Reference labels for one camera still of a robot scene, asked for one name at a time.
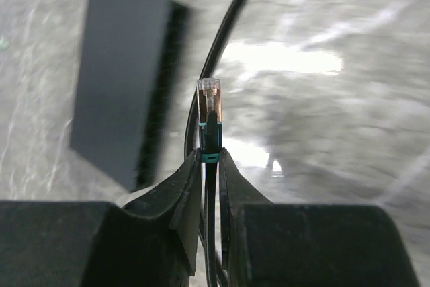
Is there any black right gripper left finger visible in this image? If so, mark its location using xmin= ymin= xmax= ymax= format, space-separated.
xmin=1 ymin=151 xmax=202 ymax=286

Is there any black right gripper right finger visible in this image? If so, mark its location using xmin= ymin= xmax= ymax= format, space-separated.
xmin=219 ymin=150 xmax=419 ymax=287

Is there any black ethernet cable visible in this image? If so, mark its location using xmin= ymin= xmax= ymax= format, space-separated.
xmin=183 ymin=0 xmax=273 ymax=287

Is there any black network switch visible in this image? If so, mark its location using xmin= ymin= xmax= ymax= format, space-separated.
xmin=69 ymin=0 xmax=189 ymax=192

